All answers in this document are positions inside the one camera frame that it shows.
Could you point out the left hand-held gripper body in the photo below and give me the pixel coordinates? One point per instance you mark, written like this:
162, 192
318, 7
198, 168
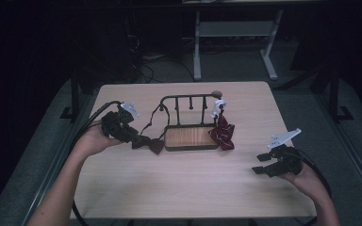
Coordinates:
119, 125

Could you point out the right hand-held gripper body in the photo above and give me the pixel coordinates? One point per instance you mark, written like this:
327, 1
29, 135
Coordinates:
286, 163

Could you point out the dark red bow tie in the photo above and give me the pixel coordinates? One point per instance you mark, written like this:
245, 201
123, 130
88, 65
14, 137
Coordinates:
155, 145

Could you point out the red striped bow tie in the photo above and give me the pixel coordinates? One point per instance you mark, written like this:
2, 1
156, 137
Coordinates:
223, 133

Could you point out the black rack with wooden base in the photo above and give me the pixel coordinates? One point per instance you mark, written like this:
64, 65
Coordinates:
190, 137

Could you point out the person's right hand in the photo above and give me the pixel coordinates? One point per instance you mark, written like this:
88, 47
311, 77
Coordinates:
304, 182

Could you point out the person's left hand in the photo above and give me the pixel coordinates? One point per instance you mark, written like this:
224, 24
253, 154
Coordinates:
92, 141

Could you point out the black metal stand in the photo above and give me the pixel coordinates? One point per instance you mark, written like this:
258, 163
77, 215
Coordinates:
334, 91
74, 94

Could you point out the grey metal stand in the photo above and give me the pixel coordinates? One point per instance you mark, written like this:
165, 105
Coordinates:
232, 29

